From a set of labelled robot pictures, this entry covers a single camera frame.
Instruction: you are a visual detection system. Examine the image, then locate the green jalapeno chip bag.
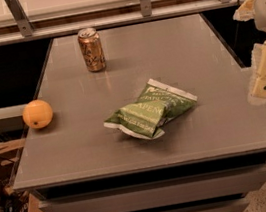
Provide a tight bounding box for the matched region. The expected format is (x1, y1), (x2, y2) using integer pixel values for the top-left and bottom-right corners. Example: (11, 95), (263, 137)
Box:
(103, 79), (198, 140)

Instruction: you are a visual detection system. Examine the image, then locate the gold soda can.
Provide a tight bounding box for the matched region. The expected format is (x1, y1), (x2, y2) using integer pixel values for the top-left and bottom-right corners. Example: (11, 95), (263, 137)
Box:
(77, 27), (106, 72)

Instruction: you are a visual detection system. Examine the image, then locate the grey drawer cabinet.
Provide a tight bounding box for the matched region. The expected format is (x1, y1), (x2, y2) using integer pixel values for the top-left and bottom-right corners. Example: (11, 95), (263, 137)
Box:
(14, 15), (266, 212)

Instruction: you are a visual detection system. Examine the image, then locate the orange fruit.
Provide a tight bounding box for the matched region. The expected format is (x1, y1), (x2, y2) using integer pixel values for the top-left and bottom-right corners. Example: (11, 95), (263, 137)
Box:
(22, 99), (53, 129)

